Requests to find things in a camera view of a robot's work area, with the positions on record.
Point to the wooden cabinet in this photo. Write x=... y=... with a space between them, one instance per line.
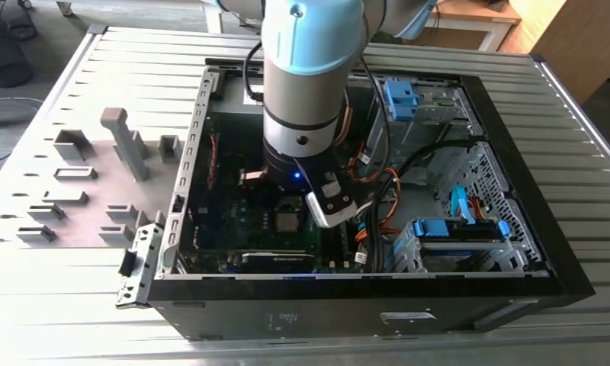
x=579 y=45

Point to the white desk frame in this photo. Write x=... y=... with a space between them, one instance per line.
x=211 y=23

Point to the black PC case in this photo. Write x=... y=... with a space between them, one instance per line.
x=335 y=320

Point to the silver CPU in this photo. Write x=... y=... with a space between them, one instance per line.
x=289 y=223

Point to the black graphics card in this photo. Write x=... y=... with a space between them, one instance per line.
x=279 y=261

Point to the tall grey rack post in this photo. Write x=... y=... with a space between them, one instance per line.
x=129 y=152

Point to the grey power supply unit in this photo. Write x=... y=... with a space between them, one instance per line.
x=233 y=129

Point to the grey table leg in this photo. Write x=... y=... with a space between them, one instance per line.
x=65 y=7

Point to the narrow grey slotted holder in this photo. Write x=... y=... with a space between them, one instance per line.
x=167 y=152

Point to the green motherboard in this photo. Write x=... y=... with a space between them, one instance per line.
x=223 y=221

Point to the grey parts rack plate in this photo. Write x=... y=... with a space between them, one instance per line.
x=106 y=190

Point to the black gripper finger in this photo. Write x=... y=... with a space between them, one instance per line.
x=254 y=177

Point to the black plastic latch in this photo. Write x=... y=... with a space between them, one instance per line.
x=126 y=263

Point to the RAM slot with white clips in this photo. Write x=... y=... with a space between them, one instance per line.
x=329 y=248
x=343 y=248

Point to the perforated silver disk bay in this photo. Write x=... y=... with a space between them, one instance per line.
x=487 y=179

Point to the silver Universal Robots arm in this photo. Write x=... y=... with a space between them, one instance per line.
x=305 y=103

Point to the low grey clip holder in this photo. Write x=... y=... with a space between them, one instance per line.
x=118 y=213
x=32 y=235
x=42 y=213
x=111 y=235

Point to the grey CPU holder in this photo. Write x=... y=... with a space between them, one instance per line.
x=62 y=198

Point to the silver disk bay cage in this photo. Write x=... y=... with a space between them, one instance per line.
x=426 y=126

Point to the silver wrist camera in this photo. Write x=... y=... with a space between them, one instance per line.
x=317 y=213

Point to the wooden desk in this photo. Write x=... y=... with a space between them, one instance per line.
x=477 y=13

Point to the grey box holder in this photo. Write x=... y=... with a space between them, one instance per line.
x=73 y=150

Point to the CPU socket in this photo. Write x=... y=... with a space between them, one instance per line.
x=275 y=233

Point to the hard disk in blue carrier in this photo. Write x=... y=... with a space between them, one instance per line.
x=429 y=228

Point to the blue plastic drive bracket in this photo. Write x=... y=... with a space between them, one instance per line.
x=401 y=103

